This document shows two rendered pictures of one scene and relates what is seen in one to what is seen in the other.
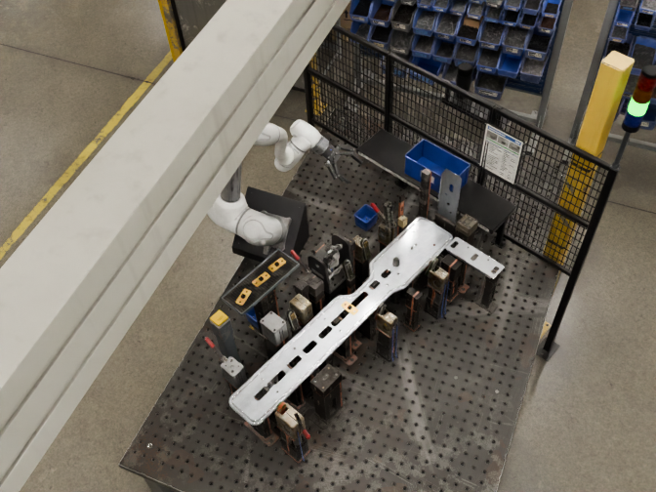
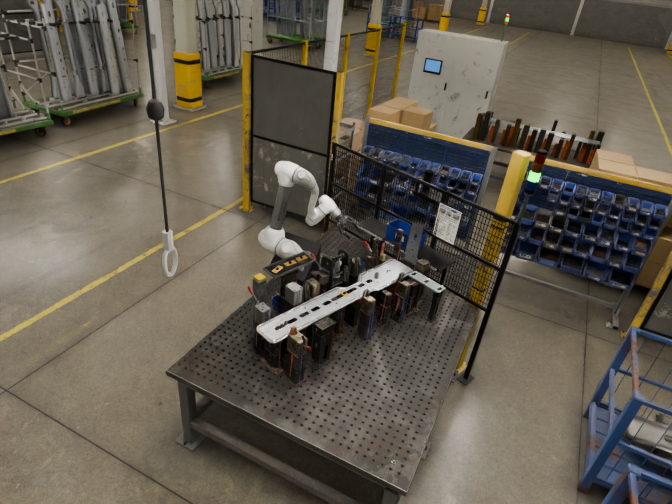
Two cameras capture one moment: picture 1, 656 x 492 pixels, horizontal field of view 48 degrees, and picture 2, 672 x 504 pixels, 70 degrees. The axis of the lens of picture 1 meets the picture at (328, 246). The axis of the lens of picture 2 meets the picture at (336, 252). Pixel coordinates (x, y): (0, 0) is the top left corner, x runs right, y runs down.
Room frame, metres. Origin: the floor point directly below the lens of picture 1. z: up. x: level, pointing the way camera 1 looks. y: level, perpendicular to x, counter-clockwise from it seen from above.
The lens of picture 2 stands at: (-0.83, 0.17, 3.00)
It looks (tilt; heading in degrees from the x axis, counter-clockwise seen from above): 31 degrees down; 357
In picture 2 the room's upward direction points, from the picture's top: 7 degrees clockwise
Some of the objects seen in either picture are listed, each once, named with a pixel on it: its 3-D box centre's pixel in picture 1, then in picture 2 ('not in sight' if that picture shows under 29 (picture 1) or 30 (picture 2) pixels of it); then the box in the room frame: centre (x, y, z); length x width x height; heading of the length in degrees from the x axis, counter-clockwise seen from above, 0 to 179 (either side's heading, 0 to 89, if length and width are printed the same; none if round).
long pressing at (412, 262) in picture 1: (348, 312); (343, 295); (1.87, -0.07, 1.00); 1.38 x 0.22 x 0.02; 134
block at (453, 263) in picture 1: (448, 277); (408, 297); (2.13, -0.60, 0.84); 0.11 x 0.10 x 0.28; 44
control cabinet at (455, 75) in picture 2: not in sight; (454, 78); (8.91, -2.29, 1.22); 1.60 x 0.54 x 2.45; 64
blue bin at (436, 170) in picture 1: (436, 168); (405, 235); (2.65, -0.59, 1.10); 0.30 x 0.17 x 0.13; 45
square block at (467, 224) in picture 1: (464, 243); (419, 280); (2.31, -0.70, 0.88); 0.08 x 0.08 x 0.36; 44
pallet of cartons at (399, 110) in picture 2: not in sight; (401, 138); (7.04, -1.15, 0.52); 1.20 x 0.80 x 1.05; 151
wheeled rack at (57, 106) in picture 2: not in sight; (80, 63); (8.46, 4.72, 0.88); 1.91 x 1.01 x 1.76; 156
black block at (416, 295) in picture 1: (413, 309); (384, 308); (1.96, -0.40, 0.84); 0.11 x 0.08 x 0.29; 44
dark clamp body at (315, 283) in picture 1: (315, 303); (320, 294); (2.01, 0.08, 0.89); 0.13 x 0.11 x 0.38; 44
